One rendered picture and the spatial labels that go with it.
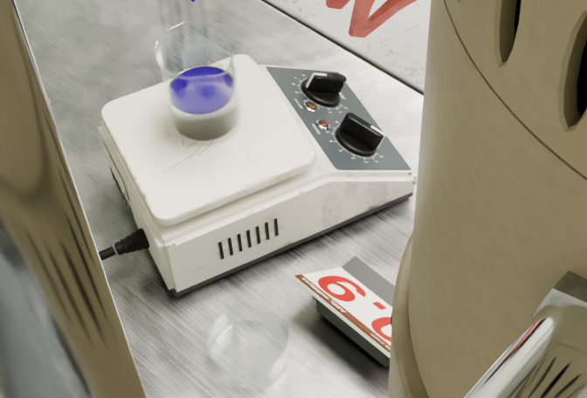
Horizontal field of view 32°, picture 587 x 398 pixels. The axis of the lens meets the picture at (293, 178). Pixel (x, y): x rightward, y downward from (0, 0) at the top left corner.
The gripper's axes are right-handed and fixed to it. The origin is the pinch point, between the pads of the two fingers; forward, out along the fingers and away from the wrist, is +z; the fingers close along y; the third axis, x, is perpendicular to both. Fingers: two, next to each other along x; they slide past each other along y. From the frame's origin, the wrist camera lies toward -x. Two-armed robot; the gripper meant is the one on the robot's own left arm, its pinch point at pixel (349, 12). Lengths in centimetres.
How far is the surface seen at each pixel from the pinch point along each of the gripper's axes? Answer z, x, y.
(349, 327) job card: 13.5, -3.1, 17.8
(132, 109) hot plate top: 11.2, -12.7, -1.5
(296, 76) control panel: 7.4, 0.2, -1.9
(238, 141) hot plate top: 8.4, -8.1, 4.9
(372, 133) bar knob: 5.7, 1.5, 6.5
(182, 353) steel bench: 20.5, -11.2, 13.3
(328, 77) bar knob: 5.6, 1.1, 0.3
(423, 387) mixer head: -18, -36, 43
